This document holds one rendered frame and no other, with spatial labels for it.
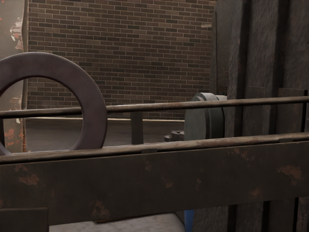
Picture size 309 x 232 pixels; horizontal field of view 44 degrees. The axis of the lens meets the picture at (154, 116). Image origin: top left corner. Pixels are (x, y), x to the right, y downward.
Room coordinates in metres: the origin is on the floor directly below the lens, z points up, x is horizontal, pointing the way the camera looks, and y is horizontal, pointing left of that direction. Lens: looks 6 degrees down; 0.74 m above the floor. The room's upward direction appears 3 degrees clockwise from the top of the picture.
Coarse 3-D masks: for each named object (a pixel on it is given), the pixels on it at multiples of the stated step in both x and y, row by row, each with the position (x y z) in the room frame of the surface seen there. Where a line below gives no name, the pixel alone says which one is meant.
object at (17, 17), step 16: (0, 0) 2.85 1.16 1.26; (16, 0) 2.87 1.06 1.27; (0, 16) 2.85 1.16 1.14; (16, 16) 2.87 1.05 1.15; (0, 32) 2.85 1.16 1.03; (16, 32) 2.86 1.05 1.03; (0, 48) 2.85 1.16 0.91; (16, 48) 2.87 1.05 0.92; (16, 96) 2.87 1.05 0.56; (16, 128) 2.87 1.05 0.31; (16, 144) 2.87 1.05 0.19
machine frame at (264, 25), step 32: (256, 0) 1.22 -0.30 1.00; (288, 0) 1.04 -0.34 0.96; (256, 32) 1.20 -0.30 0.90; (288, 32) 1.03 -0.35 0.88; (256, 64) 1.19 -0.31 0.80; (288, 64) 1.02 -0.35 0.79; (256, 96) 1.15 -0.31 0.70; (288, 96) 0.99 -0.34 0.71; (288, 128) 0.98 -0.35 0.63; (224, 224) 1.27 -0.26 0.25; (256, 224) 1.06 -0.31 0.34; (288, 224) 0.94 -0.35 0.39
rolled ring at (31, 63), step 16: (0, 64) 0.49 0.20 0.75; (16, 64) 0.49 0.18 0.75; (32, 64) 0.50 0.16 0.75; (48, 64) 0.50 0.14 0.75; (64, 64) 0.51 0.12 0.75; (0, 80) 0.49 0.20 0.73; (16, 80) 0.49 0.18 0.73; (64, 80) 0.51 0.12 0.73; (80, 80) 0.51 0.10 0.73; (0, 96) 0.51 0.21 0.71; (80, 96) 0.51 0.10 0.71; (96, 96) 0.52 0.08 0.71; (96, 112) 0.52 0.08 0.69; (96, 128) 0.52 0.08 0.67; (0, 144) 0.51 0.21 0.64; (80, 144) 0.51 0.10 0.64; (96, 144) 0.52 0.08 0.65
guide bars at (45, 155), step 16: (160, 144) 0.52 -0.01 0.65; (176, 144) 0.53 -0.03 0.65; (192, 144) 0.53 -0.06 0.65; (208, 144) 0.53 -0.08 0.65; (224, 144) 0.54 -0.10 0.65; (240, 144) 0.55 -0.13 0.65; (256, 144) 0.55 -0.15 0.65; (0, 160) 0.47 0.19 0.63; (16, 160) 0.47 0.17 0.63; (32, 160) 0.48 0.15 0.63; (48, 160) 0.49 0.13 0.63
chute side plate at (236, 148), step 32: (64, 160) 0.48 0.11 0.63; (96, 160) 0.49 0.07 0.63; (128, 160) 0.50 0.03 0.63; (160, 160) 0.51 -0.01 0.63; (192, 160) 0.52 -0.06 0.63; (224, 160) 0.53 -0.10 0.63; (256, 160) 0.54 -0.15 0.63; (288, 160) 0.56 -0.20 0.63; (0, 192) 0.46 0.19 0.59; (32, 192) 0.47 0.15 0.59; (64, 192) 0.48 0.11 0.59; (96, 192) 0.49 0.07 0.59; (128, 192) 0.50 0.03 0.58; (160, 192) 0.51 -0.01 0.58; (192, 192) 0.52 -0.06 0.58; (224, 192) 0.53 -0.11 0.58; (256, 192) 0.55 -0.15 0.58; (288, 192) 0.56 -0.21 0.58
